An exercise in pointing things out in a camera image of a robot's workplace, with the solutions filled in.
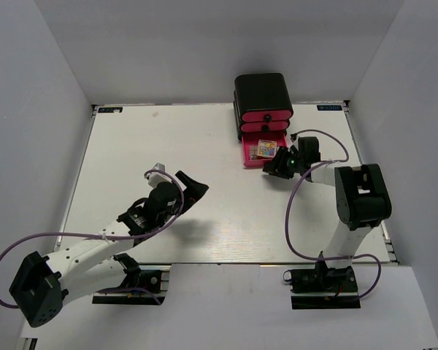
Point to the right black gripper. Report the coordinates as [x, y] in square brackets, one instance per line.
[277, 165]

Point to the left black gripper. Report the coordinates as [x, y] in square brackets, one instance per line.
[193, 192]

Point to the small colourful eyeshadow palette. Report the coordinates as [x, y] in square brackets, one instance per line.
[266, 148]

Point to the pink bottom drawer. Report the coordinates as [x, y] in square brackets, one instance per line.
[252, 139]

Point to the pink drawer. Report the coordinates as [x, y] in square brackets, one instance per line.
[252, 139]
[266, 116]
[255, 127]

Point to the pink top drawer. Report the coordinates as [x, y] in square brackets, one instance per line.
[266, 116]

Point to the clear nude eyeshadow palette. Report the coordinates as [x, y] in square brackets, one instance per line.
[253, 152]

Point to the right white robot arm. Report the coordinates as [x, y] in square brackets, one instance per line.
[361, 197]

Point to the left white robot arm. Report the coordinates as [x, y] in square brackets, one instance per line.
[43, 285]

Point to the black drawer organizer case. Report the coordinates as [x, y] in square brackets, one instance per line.
[264, 91]

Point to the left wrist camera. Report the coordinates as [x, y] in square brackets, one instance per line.
[156, 175]

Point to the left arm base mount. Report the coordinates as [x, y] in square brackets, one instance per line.
[141, 285]

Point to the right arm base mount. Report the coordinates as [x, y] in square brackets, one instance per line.
[329, 284]

